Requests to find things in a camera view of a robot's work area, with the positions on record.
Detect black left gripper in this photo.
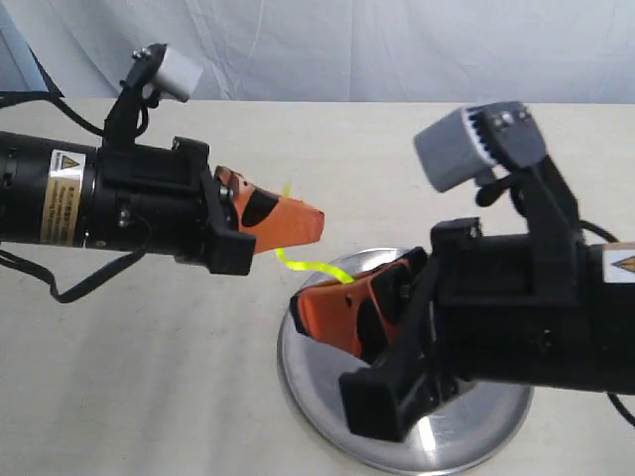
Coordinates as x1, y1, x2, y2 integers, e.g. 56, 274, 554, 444
93, 137, 325, 276

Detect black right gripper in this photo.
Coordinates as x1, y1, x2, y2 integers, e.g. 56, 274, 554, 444
290, 218, 590, 441

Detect thin yellow-green strip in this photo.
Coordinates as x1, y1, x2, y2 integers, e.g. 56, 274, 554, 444
272, 182, 354, 284

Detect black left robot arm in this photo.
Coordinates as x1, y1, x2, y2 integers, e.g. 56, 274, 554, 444
1, 132, 324, 276

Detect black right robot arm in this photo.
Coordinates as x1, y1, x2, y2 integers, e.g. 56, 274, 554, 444
289, 218, 634, 441

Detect round silver metal plate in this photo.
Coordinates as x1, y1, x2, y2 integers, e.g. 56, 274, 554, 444
276, 247, 536, 476

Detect white backdrop cloth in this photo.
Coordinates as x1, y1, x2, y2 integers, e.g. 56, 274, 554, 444
1, 1, 634, 103

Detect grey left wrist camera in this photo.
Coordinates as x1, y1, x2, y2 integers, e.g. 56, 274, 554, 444
101, 43, 203, 150

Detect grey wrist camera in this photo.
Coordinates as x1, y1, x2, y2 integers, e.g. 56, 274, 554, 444
413, 100, 586, 294
101, 43, 203, 150

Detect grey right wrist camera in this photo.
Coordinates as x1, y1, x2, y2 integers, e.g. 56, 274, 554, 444
413, 100, 586, 294

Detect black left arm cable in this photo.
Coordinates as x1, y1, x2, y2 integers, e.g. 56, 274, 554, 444
0, 91, 150, 304

